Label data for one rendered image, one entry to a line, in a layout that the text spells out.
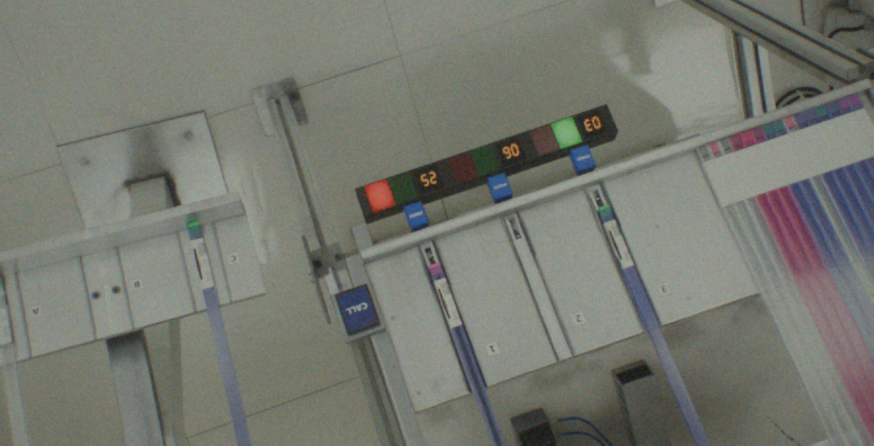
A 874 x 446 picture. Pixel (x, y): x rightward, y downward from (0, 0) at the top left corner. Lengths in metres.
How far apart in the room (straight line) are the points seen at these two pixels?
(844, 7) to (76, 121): 1.40
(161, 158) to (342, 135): 0.32
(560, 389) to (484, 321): 0.33
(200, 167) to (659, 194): 0.94
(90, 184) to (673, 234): 1.08
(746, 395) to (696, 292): 0.41
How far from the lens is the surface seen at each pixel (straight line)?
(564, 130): 1.54
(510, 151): 1.53
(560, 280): 1.47
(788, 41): 1.83
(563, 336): 1.46
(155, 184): 2.14
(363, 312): 1.41
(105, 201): 2.19
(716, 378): 1.84
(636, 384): 1.74
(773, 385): 1.89
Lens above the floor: 2.03
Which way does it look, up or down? 64 degrees down
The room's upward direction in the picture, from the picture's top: 150 degrees clockwise
